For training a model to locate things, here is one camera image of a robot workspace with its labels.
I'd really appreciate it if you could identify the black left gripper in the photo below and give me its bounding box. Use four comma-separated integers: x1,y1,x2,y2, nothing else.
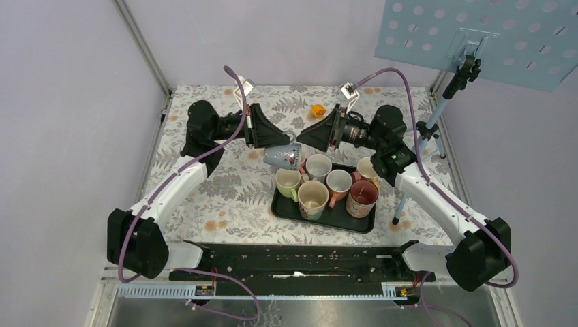
210,103,290,148

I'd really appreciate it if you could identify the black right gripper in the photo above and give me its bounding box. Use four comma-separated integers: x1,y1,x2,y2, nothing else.
296,104,384,153

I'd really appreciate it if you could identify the blue white ceramic mug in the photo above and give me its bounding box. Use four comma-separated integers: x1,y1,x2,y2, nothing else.
305,154,333,183

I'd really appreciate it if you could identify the grey ceramic mug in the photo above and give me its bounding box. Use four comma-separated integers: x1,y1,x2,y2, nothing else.
263,130,305,170

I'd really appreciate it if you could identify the salmon pink ceramic mug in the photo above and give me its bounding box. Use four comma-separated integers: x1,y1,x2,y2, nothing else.
299,159,307,174

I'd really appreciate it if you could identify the brown ceramic mug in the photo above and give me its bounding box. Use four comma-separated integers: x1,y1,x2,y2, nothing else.
326,170,353,208

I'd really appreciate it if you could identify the green ceramic mug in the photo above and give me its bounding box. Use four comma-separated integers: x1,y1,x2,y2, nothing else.
275,168,301,202

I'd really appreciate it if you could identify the yellow ceramic mug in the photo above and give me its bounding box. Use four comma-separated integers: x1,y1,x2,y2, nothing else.
353,157,380,190

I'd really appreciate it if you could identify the beige teal ceramic mug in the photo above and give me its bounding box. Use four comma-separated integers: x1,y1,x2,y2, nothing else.
297,181,329,221

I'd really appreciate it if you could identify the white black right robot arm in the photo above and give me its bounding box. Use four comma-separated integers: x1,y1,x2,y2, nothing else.
296,105,518,292

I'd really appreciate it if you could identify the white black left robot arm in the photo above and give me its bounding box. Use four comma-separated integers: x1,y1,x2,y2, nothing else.
106,100,295,280

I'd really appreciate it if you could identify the small orange toy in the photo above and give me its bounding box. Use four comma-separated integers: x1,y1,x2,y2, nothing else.
311,104,326,119

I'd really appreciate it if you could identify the black plastic tray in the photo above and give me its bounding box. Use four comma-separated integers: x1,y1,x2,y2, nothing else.
271,186,376,234

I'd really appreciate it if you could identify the floral patterned tablecloth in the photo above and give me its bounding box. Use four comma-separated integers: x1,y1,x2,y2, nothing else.
145,85,456,246

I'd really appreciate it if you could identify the light blue tripod stand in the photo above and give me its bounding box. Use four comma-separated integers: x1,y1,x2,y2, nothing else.
391,54,483,225

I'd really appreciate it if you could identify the light blue perforated board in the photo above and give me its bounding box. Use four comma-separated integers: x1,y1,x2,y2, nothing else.
374,0,577,91

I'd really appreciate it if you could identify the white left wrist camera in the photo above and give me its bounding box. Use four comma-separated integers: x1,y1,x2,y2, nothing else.
233,76,255,108

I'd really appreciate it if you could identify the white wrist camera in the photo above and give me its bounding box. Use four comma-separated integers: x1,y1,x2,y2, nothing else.
233,76,255,108
340,82,360,114

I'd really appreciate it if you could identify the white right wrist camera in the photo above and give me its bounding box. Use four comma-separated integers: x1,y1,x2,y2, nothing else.
340,82,360,114

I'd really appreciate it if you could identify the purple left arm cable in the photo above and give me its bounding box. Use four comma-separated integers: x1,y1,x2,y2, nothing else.
117,65,263,322

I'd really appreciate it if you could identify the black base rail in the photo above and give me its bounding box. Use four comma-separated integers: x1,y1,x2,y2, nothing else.
123,241,436,297

